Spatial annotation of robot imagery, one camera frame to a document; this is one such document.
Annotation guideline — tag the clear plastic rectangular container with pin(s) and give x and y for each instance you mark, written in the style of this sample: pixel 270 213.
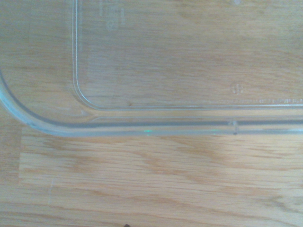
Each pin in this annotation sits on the clear plastic rectangular container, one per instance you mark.
pixel 165 59

